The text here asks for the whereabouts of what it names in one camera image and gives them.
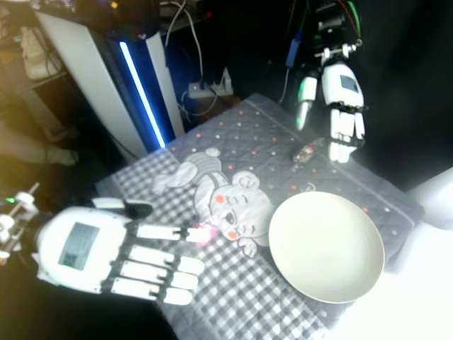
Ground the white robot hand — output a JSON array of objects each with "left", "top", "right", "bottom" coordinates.
[
  {"left": 295, "top": 62, "right": 367, "bottom": 164},
  {"left": 33, "top": 197, "right": 214, "bottom": 307}
]

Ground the round white plate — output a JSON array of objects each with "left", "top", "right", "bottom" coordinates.
[{"left": 268, "top": 191, "right": 386, "bottom": 305}]

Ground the blue plug device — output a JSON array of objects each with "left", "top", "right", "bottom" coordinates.
[{"left": 285, "top": 30, "right": 304, "bottom": 68}]

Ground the person's foot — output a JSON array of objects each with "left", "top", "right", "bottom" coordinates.
[{"left": 0, "top": 119, "right": 80, "bottom": 167}]

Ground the white power strip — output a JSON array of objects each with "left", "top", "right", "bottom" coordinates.
[{"left": 186, "top": 81, "right": 234, "bottom": 99}]

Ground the white box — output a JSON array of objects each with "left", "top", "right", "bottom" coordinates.
[{"left": 404, "top": 166, "right": 453, "bottom": 232}]

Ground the white tower with blue light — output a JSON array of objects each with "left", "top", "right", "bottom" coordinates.
[{"left": 34, "top": 9, "right": 185, "bottom": 161}]

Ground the grey bear print quilt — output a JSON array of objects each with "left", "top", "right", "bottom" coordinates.
[{"left": 94, "top": 93, "right": 425, "bottom": 340}]

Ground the white cable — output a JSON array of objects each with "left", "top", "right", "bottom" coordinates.
[{"left": 164, "top": 0, "right": 205, "bottom": 84}]

